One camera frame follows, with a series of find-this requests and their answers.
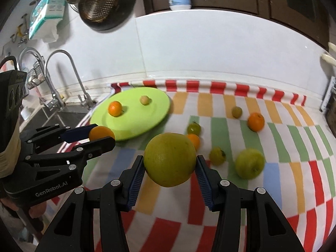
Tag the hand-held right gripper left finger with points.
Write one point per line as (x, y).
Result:
(136, 179)

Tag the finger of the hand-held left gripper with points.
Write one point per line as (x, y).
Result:
(76, 134)
(101, 144)

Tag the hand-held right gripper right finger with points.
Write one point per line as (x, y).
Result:
(203, 179)

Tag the small orange mandarin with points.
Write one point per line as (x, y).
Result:
(196, 141)
(101, 132)
(115, 108)

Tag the green tomato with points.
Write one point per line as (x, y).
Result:
(194, 128)
(217, 156)

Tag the lime green plate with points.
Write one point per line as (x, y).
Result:
(136, 118)

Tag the green apple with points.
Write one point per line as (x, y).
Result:
(249, 163)

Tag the brownish green round fruit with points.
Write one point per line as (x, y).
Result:
(236, 112)

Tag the orange with green stem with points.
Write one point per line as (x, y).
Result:
(256, 122)

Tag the person's left hand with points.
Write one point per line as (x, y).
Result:
(38, 210)

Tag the stainless steel sink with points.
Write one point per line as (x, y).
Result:
(50, 118)

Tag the large chrome faucet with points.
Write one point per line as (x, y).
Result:
(53, 94)

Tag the small pale yellow fruit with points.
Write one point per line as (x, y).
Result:
(145, 100)

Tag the thin gooseneck faucet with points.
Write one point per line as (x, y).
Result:
(75, 69)

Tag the colourful checked tablecloth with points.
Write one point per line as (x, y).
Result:
(288, 149)

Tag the teal and white box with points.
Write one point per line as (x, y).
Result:
(47, 8)

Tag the perforated metal strainer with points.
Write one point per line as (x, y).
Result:
(103, 1)

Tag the black frying pan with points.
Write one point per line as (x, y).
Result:
(126, 5)

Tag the stainless steel pot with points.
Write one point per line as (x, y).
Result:
(332, 115)

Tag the wall hooks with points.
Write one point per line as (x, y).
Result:
(21, 31)

